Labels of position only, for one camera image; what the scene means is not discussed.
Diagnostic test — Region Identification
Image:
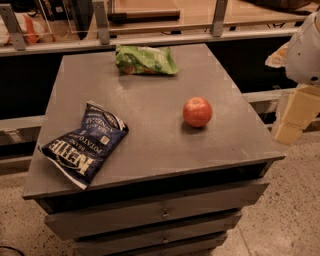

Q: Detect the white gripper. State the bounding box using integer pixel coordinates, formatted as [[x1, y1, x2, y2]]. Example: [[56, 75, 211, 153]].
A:
[[265, 11, 320, 145]]

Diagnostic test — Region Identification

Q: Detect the blue kettle chip bag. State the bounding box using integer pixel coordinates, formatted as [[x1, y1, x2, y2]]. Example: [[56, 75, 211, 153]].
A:
[[38, 101, 129, 190]]

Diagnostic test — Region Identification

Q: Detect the green rice chip bag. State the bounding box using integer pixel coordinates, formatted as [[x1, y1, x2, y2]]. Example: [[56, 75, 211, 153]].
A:
[[115, 45, 178, 75]]

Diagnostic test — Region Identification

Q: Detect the orange white bag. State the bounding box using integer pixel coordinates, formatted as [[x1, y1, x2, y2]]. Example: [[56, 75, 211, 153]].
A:
[[0, 14, 55, 45]]

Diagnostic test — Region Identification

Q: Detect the red apple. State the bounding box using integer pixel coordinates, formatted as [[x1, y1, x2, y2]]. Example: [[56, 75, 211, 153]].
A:
[[183, 97, 213, 128]]

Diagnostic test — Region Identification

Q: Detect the grey drawer cabinet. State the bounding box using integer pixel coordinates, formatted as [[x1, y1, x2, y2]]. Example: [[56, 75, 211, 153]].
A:
[[23, 44, 280, 256]]

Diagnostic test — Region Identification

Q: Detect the grey metal railing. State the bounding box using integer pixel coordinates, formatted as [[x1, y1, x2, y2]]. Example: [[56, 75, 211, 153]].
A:
[[0, 0, 320, 57]]

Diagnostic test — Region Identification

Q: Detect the black floor cable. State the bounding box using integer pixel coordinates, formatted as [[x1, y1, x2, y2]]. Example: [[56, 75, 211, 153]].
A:
[[0, 245, 26, 256]]

